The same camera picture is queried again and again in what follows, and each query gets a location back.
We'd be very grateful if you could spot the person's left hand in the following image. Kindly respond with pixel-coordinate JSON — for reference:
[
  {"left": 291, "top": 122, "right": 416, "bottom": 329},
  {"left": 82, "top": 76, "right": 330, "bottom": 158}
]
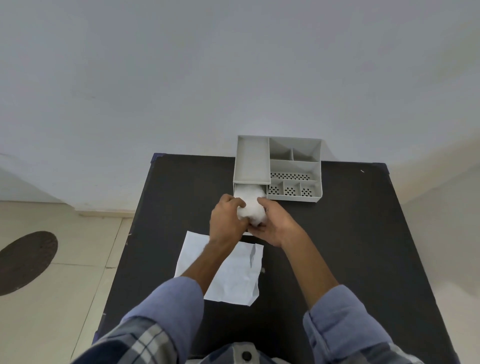
[{"left": 209, "top": 193, "right": 250, "bottom": 248}]

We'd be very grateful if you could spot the person's right hand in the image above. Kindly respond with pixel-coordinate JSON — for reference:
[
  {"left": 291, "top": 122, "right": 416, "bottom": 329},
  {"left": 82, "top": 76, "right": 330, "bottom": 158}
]
[{"left": 249, "top": 197, "right": 301, "bottom": 249}]

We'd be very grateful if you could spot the bundle of clear plastic gloves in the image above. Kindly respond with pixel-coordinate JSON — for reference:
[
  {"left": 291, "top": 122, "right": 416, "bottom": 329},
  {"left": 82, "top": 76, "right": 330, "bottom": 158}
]
[{"left": 233, "top": 182, "right": 269, "bottom": 228}]

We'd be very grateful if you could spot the white paper glove packet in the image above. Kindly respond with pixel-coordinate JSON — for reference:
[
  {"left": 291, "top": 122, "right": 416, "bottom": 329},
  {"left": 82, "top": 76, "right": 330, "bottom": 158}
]
[{"left": 173, "top": 230, "right": 265, "bottom": 307}]

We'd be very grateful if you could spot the grey plastic desk organizer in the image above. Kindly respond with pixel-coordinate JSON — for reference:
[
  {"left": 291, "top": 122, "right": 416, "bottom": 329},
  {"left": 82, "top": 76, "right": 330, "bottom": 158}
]
[{"left": 232, "top": 135, "right": 323, "bottom": 236}]

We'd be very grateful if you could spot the person's right forearm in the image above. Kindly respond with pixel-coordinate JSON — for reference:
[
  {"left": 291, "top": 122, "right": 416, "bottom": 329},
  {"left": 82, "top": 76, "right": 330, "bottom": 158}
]
[{"left": 280, "top": 229, "right": 425, "bottom": 364}]

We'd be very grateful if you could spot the person's left forearm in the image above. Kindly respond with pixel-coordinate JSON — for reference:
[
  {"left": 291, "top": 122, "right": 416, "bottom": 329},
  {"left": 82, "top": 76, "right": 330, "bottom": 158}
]
[{"left": 73, "top": 238, "right": 239, "bottom": 364}]

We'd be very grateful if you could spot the dark round floor cover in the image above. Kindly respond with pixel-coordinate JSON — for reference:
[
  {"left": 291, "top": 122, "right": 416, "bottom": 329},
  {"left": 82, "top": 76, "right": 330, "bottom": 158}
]
[{"left": 0, "top": 230, "right": 59, "bottom": 297}]

